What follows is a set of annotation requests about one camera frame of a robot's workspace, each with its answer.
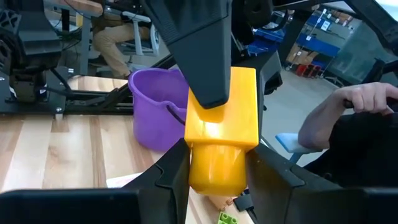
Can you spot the wooden workbench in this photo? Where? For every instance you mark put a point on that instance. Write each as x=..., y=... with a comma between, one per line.
x=84, y=6

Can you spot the white office chair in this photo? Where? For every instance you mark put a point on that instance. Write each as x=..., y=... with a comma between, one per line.
x=140, y=34

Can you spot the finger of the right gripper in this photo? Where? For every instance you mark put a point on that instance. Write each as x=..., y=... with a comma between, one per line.
x=199, y=46

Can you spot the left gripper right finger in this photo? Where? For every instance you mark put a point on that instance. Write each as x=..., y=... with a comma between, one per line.
x=311, y=202

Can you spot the person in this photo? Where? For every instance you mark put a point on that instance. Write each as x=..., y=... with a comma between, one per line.
x=115, y=40

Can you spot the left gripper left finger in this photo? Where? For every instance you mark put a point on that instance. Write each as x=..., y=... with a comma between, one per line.
x=93, y=205

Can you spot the large yellow toy brick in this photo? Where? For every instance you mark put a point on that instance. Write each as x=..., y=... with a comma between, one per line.
x=227, y=124

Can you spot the lime green toy brick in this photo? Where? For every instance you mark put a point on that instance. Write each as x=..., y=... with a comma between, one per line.
x=227, y=218

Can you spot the purple plastic bucket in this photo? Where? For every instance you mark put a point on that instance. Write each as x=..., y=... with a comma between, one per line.
x=152, y=102

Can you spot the blue storage shelving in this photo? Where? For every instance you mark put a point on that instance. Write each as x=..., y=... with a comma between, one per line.
x=317, y=46

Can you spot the small wooden block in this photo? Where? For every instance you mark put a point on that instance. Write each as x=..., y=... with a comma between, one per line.
x=220, y=203

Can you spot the person's hand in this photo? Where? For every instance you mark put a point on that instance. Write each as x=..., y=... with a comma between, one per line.
x=367, y=96

